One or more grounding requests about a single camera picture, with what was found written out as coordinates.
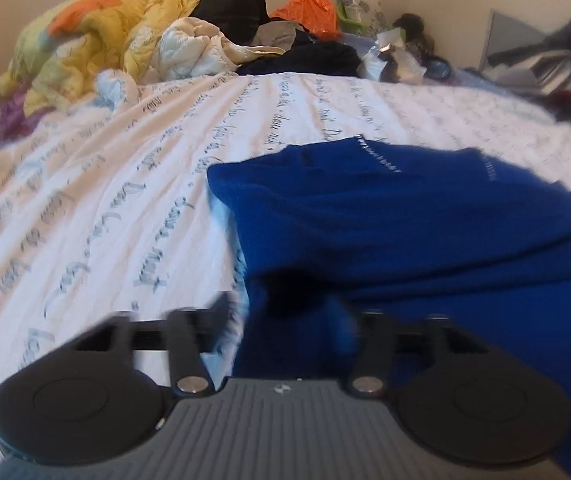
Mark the blue round container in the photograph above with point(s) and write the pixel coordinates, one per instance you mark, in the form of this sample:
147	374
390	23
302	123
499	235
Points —
438	67

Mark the orange plastic bag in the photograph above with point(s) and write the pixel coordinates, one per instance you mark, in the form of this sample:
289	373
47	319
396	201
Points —
310	12

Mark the yellow quilt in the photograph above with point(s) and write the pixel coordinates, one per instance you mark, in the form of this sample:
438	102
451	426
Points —
100	30

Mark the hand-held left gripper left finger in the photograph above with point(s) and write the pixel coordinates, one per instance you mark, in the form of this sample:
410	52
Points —
189	345

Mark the green plastic item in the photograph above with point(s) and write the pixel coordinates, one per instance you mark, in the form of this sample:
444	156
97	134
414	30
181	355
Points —
349	21

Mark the crumpled clear plastic bag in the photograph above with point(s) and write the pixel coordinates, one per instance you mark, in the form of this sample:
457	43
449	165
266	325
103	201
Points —
380	65

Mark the floral pillow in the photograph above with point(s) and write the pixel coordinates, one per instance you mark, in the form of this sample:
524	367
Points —
368	7

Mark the grey board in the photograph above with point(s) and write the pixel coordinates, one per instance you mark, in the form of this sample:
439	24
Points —
510	30

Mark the white script-print bed sheet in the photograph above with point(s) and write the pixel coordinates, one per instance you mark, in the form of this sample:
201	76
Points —
115	185

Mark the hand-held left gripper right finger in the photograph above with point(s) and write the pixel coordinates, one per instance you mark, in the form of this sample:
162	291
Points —
371	345

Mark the grey cloth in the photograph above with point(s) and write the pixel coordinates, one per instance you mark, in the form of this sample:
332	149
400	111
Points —
275	34

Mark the white quilted blanket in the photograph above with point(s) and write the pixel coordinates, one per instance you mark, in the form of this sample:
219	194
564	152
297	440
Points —
190	50

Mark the black cloth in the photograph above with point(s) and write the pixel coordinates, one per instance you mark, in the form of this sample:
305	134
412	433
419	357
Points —
233	2

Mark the dark navy cloth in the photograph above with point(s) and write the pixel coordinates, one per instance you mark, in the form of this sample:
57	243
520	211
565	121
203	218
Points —
315	57

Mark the purple cloth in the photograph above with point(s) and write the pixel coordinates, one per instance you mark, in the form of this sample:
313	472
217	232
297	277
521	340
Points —
12	110

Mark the dark plush toy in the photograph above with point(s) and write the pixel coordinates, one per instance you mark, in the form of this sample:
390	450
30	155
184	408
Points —
413	25

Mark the blue garment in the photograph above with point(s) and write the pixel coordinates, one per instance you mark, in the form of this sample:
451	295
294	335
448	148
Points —
390	220

